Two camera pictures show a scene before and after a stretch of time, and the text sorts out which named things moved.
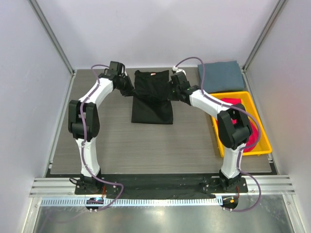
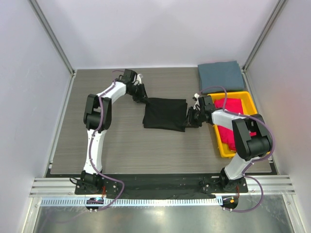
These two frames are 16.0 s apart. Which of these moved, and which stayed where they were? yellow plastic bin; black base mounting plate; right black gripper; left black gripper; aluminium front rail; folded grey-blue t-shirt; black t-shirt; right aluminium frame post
Moved: right black gripper; left black gripper; black t-shirt
Stayed: right aluminium frame post; aluminium front rail; black base mounting plate; folded grey-blue t-shirt; yellow plastic bin
